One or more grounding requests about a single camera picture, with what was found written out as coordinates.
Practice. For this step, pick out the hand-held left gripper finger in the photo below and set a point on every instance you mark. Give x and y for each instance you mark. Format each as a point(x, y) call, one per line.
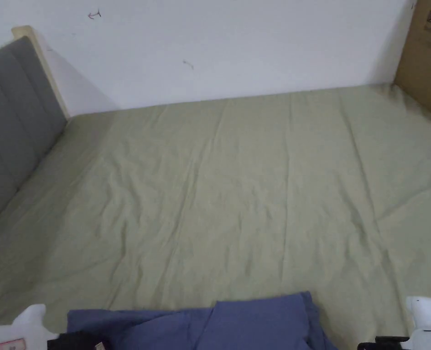
point(74, 341)

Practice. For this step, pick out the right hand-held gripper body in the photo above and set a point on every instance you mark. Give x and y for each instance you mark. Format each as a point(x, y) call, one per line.
point(428, 321)

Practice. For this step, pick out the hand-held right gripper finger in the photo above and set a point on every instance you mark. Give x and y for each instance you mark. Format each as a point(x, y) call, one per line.
point(386, 344)

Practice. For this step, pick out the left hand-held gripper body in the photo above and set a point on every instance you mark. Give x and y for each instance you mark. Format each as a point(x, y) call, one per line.
point(11, 333)

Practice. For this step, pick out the dark blue shirt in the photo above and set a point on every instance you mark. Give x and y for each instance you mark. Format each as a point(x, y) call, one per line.
point(237, 324)

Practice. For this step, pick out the bed with pale green sheet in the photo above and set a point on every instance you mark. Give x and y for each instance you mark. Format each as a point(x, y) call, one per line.
point(215, 189)

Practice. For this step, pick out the grey padded headboard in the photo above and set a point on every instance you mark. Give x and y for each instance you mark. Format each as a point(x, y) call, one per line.
point(11, 120)

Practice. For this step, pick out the brown cardboard carton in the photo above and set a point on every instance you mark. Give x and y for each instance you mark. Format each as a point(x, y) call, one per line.
point(425, 62)

